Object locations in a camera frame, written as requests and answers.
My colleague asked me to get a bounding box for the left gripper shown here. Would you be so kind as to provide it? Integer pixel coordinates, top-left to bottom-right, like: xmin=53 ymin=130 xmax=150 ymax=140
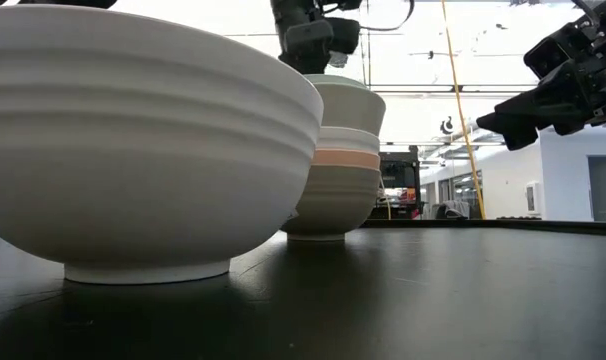
xmin=271 ymin=0 xmax=337 ymax=76

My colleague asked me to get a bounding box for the mint green bowl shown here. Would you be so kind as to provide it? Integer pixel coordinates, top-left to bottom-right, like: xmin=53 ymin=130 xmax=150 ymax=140
xmin=305 ymin=73 xmax=369 ymax=91

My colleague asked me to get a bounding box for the beige bowl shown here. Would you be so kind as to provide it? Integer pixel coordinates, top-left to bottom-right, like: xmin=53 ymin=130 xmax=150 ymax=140
xmin=316 ymin=79 xmax=387 ymax=137

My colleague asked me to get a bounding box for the small white ribbed bowl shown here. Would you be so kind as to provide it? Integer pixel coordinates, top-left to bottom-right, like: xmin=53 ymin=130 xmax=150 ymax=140
xmin=316 ymin=125 xmax=382 ymax=155

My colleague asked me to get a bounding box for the olive brown bowl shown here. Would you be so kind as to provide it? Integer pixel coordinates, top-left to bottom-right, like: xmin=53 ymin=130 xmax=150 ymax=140
xmin=280 ymin=164 xmax=382 ymax=243

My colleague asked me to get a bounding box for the large white ribbed bowl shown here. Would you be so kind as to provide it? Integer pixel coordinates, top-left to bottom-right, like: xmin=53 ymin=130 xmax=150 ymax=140
xmin=0 ymin=4 xmax=325 ymax=286

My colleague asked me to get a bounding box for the black computer case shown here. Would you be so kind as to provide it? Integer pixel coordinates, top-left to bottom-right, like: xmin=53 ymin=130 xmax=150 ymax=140
xmin=370 ymin=145 xmax=424 ymax=221

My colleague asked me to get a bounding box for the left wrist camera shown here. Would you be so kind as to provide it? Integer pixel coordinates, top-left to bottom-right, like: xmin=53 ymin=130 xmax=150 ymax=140
xmin=326 ymin=16 xmax=362 ymax=55

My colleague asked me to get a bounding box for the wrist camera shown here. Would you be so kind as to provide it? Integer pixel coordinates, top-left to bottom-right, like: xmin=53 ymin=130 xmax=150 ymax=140
xmin=326 ymin=16 xmax=362 ymax=55
xmin=522 ymin=22 xmax=592 ymax=80

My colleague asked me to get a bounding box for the long black cable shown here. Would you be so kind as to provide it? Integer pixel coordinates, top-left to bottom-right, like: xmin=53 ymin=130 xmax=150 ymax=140
xmin=364 ymin=27 xmax=373 ymax=91

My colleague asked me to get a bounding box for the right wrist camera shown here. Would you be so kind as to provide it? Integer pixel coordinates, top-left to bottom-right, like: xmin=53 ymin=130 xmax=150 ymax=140
xmin=522 ymin=22 xmax=592 ymax=80

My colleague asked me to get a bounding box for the thick yellow cable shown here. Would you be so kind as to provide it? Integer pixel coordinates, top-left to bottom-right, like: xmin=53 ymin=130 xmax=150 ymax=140
xmin=440 ymin=0 xmax=487 ymax=220

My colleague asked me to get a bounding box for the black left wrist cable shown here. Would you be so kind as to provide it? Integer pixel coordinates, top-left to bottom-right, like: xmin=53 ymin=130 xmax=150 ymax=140
xmin=357 ymin=0 xmax=417 ymax=33

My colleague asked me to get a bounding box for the thin yellow cable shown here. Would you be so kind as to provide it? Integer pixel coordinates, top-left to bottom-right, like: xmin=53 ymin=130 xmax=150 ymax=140
xmin=377 ymin=174 xmax=392 ymax=221

